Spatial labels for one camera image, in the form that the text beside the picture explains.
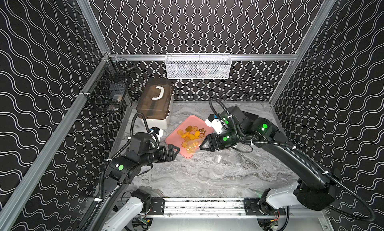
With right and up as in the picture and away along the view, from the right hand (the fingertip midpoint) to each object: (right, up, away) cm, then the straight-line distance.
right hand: (204, 145), depth 63 cm
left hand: (-14, -2, +4) cm, 15 cm away
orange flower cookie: (-14, +2, +40) cm, 42 cm away
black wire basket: (-57, +31, +28) cm, 71 cm away
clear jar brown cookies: (+10, -12, +25) cm, 29 cm away
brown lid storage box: (-31, +23, +40) cm, 56 cm away
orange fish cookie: (-6, -1, +37) cm, 37 cm away
